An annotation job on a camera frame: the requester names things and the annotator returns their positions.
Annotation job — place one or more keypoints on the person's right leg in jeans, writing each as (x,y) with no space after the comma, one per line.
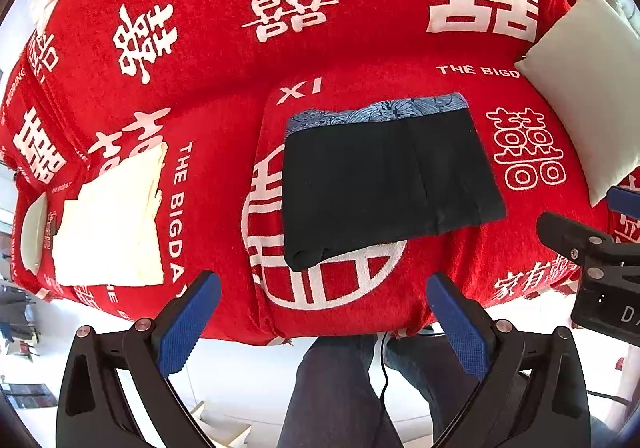
(435,378)

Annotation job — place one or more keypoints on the person's left leg in jeans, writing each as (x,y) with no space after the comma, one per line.
(330,398)

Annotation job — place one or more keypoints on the white square pillow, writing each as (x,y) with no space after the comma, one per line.
(585,88)

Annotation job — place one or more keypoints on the folded cream cloth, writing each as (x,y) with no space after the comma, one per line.
(112,228)

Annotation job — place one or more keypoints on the person's leg in jeans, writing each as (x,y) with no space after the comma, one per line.
(330,398)
(435,378)

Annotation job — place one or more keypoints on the white plate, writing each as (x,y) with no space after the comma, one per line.
(32,233)

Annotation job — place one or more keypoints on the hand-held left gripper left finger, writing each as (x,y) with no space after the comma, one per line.
(185,323)

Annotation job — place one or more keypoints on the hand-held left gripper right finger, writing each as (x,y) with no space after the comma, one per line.
(460,328)

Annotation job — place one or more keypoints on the black pants patterned blue waistband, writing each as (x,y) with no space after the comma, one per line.
(380,188)

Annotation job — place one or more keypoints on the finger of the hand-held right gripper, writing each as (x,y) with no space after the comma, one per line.
(570,233)
(625,202)

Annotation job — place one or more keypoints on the red printed blanket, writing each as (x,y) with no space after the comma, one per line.
(320,28)

